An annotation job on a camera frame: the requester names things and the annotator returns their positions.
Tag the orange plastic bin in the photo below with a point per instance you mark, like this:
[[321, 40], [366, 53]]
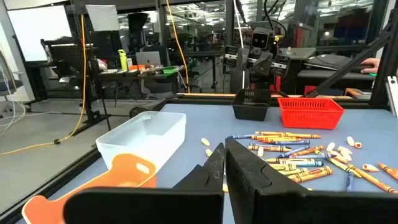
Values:
[[130, 174]]

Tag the yellow crayon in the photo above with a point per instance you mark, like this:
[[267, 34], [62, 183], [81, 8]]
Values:
[[293, 171], [284, 167], [342, 166]]

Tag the black light stand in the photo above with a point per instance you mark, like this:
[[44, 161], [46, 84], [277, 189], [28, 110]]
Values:
[[90, 93]]

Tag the red mesh basket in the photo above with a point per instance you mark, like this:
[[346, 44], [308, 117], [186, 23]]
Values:
[[311, 116]]

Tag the white whiteboard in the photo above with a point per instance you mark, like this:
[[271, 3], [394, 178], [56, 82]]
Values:
[[37, 31]]

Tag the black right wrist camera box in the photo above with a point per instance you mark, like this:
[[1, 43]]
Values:
[[259, 39]]

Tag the light blue crayon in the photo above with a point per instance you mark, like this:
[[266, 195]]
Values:
[[306, 163]]

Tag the person's hand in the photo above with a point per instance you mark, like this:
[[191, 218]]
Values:
[[371, 65]]

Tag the black keyboard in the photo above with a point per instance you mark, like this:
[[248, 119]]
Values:
[[329, 60]]

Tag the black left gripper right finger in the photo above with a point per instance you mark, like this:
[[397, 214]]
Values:
[[280, 208]]

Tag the green drink bottle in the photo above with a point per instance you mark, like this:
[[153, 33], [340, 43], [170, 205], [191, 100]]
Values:
[[123, 60]]

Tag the black mesh basket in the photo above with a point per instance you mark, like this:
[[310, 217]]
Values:
[[252, 109]]

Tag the black rig diagonal brace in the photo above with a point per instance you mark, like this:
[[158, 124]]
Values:
[[342, 71]]

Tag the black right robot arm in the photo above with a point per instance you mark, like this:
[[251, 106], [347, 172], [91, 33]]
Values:
[[262, 82]]

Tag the green plastic tray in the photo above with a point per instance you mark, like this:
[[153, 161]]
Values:
[[169, 70]]

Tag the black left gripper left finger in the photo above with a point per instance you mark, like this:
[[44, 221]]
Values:
[[140, 208]]

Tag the black rig upright post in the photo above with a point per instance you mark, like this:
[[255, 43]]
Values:
[[384, 62]]

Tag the dark cluttered desk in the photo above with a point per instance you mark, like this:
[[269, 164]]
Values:
[[140, 75]]

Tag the silver laptop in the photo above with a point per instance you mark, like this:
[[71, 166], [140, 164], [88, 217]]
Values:
[[148, 59]]

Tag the white light panel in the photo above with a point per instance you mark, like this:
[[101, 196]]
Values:
[[102, 17]]

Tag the clear plastic bin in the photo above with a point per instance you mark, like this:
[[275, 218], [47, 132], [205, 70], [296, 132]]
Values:
[[140, 137]]

